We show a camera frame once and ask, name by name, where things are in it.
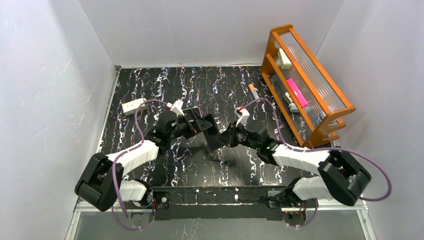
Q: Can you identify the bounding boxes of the black phone case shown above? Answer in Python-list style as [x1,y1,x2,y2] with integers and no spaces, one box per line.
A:
[203,125,223,152]

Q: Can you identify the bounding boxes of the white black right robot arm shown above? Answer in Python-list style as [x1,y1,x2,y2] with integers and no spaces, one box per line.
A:
[211,123,372,206]

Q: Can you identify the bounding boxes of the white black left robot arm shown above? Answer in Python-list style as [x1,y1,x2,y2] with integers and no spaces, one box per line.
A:
[74,107,218,212]

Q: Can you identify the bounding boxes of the orange grey marker pen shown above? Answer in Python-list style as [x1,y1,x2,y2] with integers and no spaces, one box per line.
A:
[248,83,260,99]

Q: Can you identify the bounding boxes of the white red small box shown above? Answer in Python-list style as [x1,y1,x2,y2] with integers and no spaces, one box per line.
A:
[121,98,147,116]

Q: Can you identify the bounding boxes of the white grey small device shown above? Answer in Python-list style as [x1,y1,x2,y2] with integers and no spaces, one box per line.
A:
[283,92,300,113]

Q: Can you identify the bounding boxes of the pink flat box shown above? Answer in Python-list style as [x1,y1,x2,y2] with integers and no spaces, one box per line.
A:
[286,78,309,108]

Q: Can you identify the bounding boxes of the orange wooden shelf rack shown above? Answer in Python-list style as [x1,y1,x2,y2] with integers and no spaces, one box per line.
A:
[260,24,356,148]

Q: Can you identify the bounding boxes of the cream white box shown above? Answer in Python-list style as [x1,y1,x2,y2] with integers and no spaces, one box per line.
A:
[275,48,293,70]

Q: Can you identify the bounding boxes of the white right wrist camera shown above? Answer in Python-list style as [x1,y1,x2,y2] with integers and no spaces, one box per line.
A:
[234,107,250,127]

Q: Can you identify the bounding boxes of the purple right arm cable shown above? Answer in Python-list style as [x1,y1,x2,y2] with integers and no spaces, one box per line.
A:
[238,97,393,229]

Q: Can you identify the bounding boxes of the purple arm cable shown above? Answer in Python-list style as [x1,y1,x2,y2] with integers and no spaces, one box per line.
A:
[238,97,393,229]
[110,99,173,231]

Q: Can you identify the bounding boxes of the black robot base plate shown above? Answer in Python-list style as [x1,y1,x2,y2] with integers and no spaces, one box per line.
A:
[130,185,307,226]

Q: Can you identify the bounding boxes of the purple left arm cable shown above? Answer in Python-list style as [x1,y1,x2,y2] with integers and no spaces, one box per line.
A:
[110,99,173,231]

